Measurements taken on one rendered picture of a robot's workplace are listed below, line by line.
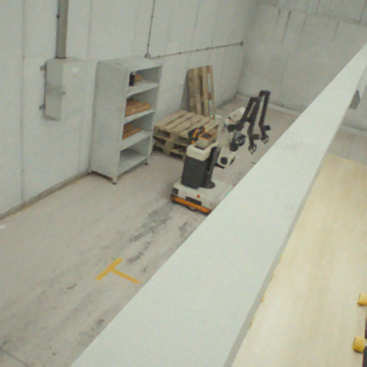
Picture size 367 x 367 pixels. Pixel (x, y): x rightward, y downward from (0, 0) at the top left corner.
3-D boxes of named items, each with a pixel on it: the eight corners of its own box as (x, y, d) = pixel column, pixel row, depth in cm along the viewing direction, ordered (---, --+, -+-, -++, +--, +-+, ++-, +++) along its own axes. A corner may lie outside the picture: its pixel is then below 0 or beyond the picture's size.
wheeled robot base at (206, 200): (168, 200, 537) (171, 183, 527) (188, 183, 592) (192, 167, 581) (215, 218, 517) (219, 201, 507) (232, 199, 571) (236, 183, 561)
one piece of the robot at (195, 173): (176, 192, 533) (188, 131, 497) (193, 178, 580) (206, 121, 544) (200, 201, 523) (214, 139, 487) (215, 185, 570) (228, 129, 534)
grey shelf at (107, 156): (88, 174, 568) (97, 61, 501) (123, 155, 644) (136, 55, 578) (115, 184, 555) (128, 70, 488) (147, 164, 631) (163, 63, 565)
